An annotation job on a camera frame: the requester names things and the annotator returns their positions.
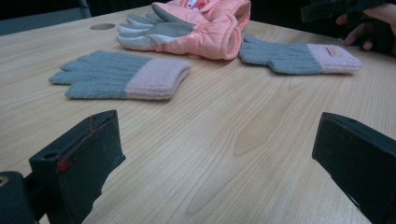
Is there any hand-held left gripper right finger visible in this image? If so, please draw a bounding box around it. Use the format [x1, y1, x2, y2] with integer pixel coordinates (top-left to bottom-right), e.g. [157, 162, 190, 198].
[312, 111, 396, 224]

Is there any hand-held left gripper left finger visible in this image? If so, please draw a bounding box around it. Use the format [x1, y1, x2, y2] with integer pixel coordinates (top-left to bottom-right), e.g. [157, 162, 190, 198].
[28, 109, 127, 224]

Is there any grey pink knit glove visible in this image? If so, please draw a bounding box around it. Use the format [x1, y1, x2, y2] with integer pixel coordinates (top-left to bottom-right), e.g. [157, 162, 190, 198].
[48, 49, 192, 101]
[238, 34, 363, 77]

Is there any pink padded winter glove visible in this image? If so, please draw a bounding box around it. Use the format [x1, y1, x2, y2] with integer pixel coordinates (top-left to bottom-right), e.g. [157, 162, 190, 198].
[155, 0, 252, 24]
[116, 3, 250, 61]

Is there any white desk frame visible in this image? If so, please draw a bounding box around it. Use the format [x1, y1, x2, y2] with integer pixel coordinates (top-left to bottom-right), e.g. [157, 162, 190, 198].
[78, 0, 92, 19]

